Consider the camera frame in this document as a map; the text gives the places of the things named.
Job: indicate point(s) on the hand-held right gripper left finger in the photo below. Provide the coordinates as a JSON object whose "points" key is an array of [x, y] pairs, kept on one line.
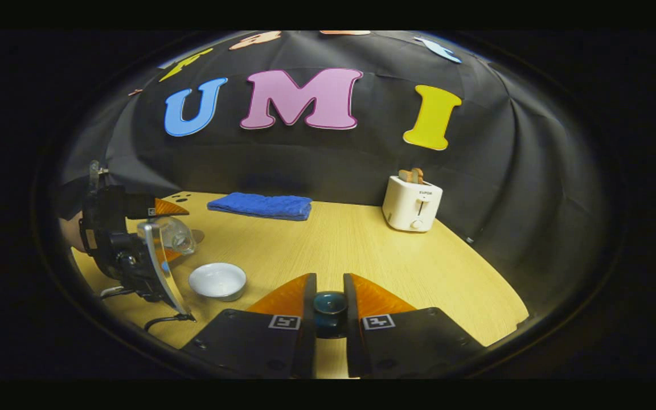
{"points": [[308, 330]]}

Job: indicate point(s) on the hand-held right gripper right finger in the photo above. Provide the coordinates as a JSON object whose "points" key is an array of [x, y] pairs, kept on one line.
{"points": [[352, 330]]}

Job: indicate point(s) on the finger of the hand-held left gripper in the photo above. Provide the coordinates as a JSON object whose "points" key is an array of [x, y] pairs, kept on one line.
{"points": [[140, 206], [168, 256]]}

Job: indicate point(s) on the clear plastic water bottle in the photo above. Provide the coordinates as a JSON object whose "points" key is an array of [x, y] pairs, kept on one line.
{"points": [[180, 233]]}

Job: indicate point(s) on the white teacup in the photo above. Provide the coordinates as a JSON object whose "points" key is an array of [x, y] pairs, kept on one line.
{"points": [[217, 281]]}

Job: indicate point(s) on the blue folded towel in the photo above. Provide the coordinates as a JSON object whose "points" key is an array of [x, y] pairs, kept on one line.
{"points": [[262, 205]]}

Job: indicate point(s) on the white toaster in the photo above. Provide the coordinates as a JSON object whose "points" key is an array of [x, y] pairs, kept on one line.
{"points": [[410, 205]]}

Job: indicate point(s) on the brown toast slice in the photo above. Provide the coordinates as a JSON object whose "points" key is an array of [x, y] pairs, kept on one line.
{"points": [[417, 174], [405, 175]]}

